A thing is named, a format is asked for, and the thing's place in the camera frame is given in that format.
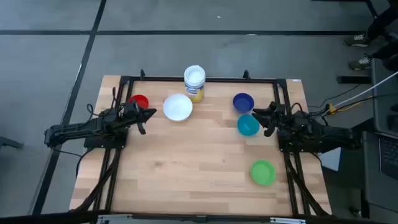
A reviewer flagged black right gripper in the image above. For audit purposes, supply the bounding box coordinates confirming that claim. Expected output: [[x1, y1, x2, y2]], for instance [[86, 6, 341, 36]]
[[252, 102, 287, 128]]

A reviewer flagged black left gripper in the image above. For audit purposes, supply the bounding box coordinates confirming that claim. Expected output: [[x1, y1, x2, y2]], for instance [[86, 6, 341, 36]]
[[123, 105, 157, 125]]

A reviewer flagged teal plastic bowl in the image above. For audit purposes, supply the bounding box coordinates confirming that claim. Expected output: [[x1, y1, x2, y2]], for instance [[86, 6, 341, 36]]
[[237, 113, 261, 137]]

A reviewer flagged dark blue plastic bowl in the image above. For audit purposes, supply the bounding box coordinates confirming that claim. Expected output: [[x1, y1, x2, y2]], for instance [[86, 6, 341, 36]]
[[233, 92, 255, 114]]

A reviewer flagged red plastic bowl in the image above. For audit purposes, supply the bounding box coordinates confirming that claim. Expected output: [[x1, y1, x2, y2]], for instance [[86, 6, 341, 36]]
[[128, 94, 150, 110]]

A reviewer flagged white plastic bowl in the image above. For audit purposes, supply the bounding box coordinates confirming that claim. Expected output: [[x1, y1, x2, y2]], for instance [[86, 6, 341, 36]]
[[162, 93, 193, 123]]

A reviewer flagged green plastic bowl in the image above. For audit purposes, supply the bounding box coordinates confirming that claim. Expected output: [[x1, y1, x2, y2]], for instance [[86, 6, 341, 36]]
[[250, 159, 277, 187]]

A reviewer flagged white yellow wipes canister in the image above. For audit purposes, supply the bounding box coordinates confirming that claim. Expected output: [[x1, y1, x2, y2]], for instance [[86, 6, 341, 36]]
[[183, 64, 206, 103]]

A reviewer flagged pale blue box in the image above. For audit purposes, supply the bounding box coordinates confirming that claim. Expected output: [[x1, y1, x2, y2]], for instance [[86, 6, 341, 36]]
[[318, 147, 343, 172]]

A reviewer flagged person's shoe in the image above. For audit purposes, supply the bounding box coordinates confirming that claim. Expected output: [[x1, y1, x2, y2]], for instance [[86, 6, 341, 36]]
[[344, 33, 371, 48], [348, 55, 373, 71]]

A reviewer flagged grey side desk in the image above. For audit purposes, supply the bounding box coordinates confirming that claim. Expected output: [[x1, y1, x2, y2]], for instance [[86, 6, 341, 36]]
[[362, 57, 398, 218]]

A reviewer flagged dark laptop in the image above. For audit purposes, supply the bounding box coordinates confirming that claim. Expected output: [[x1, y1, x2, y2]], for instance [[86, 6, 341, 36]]
[[377, 135, 398, 181]]

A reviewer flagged person's leg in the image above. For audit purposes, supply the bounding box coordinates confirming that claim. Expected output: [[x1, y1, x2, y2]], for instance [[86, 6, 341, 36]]
[[371, 42, 398, 72], [366, 0, 398, 41]]

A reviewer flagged grey floor stand foot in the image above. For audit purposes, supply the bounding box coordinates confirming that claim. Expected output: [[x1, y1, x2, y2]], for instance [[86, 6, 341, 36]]
[[0, 136, 25, 151]]

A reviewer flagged black table edge bar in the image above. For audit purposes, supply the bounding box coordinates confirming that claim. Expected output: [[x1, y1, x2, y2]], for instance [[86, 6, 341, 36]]
[[0, 210, 398, 224]]

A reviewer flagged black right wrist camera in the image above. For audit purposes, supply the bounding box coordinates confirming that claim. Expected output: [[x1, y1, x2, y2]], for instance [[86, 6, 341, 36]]
[[263, 123, 276, 138]]

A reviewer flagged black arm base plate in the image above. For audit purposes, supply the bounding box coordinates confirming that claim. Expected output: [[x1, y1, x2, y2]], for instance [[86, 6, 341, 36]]
[[83, 126, 128, 149], [277, 136, 323, 154]]

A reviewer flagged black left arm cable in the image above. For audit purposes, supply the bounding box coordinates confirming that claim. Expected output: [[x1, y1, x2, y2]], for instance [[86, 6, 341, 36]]
[[86, 103, 103, 118]]

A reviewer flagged black aluminium table frame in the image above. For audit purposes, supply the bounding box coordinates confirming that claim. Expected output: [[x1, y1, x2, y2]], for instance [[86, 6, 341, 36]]
[[71, 68, 332, 218]]

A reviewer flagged yellow cable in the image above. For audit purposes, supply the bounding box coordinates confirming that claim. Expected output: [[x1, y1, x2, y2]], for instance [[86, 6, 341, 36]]
[[328, 96, 374, 114]]

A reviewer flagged white cable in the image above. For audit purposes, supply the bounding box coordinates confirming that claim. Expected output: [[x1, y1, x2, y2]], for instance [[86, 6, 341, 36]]
[[334, 71, 398, 108]]

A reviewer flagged silver metal bracket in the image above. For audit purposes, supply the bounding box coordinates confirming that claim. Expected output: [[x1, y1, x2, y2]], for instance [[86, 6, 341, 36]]
[[269, 217, 307, 224], [97, 213, 133, 224]]

